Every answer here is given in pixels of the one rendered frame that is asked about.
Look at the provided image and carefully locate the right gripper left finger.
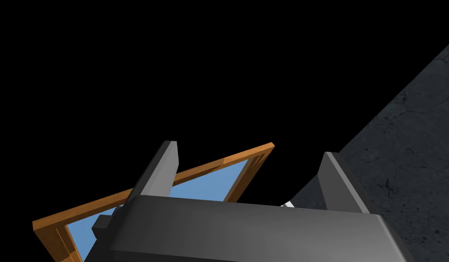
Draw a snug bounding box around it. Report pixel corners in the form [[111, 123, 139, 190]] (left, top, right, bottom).
[[125, 140, 180, 205]]

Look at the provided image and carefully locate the wooden framed window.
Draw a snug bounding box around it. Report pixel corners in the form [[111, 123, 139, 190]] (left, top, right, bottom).
[[32, 142, 275, 262]]

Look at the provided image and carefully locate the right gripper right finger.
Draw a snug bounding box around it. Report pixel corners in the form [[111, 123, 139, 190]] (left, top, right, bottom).
[[316, 151, 371, 215]]

